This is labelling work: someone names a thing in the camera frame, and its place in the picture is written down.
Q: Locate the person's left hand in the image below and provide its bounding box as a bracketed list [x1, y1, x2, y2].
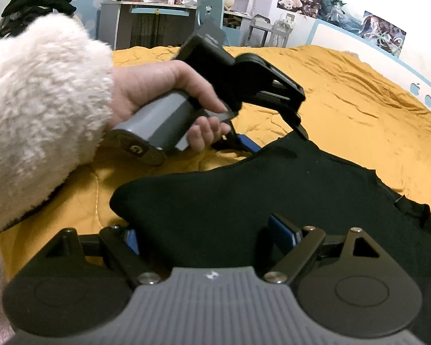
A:
[109, 58, 231, 152]

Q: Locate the grey rolling cart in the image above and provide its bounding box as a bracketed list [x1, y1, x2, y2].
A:
[249, 14, 296, 48]

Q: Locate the blue white desk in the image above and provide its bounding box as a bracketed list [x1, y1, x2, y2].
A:
[99, 0, 199, 50]

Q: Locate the mustard yellow quilt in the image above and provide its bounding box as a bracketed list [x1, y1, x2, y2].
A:
[0, 43, 431, 281]

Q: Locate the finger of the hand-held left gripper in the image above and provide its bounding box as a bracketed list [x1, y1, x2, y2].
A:
[258, 64, 310, 141]
[211, 130, 263, 158]

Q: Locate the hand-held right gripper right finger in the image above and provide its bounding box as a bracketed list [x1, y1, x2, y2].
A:
[263, 213, 380, 289]

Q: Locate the light blue chair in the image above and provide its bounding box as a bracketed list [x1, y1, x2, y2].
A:
[196, 0, 226, 48]

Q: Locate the white blue bed headboard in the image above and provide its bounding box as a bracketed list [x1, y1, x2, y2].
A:
[311, 18, 431, 121]

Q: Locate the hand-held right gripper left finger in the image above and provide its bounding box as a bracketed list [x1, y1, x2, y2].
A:
[43, 225, 161, 290]

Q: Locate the black long-sleeve sweater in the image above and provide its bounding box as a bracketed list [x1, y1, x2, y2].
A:
[109, 129, 431, 284]

